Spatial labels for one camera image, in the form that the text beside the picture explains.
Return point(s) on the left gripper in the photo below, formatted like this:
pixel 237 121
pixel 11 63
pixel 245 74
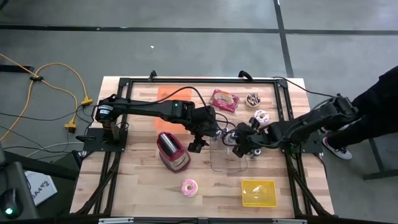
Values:
pixel 203 121

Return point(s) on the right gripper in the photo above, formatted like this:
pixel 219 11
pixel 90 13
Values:
pixel 256 138

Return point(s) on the white frosted toy donut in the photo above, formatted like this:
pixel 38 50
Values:
pixel 265 120

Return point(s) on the chocolate frosted toy donut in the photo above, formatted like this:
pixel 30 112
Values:
pixel 248 100

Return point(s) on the red snack packet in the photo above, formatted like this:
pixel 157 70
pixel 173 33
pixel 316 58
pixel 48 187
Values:
pixel 224 100

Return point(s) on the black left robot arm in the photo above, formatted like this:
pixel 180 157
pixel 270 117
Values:
pixel 149 107

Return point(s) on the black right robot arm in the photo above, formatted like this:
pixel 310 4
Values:
pixel 298 127

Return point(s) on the clear plastic bin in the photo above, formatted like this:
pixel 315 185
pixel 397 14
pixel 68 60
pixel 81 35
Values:
pixel 228 163

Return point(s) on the shiny metal box grater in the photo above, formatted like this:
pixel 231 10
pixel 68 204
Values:
pixel 174 155

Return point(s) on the pink frosted toy donut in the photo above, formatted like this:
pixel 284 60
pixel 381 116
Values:
pixel 192 191

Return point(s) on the yellow plastic tray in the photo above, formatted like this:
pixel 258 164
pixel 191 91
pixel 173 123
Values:
pixel 248 199

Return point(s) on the person's white sneaker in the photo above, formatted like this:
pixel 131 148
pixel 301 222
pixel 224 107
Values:
pixel 337 151

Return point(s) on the person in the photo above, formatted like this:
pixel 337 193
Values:
pixel 379 102

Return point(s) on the black metal stand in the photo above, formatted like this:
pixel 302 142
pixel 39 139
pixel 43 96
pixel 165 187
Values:
pixel 381 175

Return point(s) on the black desk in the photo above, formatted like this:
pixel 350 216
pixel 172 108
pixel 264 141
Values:
pixel 46 166

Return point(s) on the white printed cardboard box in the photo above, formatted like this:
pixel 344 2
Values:
pixel 40 189

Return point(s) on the black computer mouse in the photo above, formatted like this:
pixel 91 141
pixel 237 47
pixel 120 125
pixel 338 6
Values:
pixel 11 205

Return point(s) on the black flat bar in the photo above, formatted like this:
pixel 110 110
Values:
pixel 15 69

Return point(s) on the black aluminium table frame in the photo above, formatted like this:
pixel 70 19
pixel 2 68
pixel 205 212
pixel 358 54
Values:
pixel 202 81

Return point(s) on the silver metal bracket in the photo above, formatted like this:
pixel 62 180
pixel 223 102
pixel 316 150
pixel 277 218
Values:
pixel 115 221
pixel 289 221

